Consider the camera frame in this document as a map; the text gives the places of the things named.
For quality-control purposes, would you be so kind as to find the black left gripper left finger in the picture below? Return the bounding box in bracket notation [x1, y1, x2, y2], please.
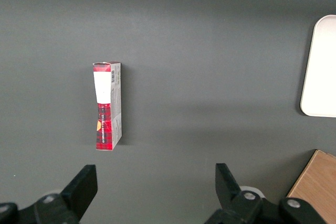
[0, 164, 99, 224]

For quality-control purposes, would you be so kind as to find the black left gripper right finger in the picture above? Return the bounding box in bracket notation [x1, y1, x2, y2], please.
[204, 163, 326, 224]

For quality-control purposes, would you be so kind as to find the cream white rectangular tray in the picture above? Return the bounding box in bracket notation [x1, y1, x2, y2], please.
[300, 14, 336, 118]

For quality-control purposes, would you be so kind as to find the wooden drawer cabinet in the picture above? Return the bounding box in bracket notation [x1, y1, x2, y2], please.
[286, 150, 336, 224]

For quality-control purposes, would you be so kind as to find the red plaid cardboard box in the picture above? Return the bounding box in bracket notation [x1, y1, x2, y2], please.
[92, 61, 123, 152]

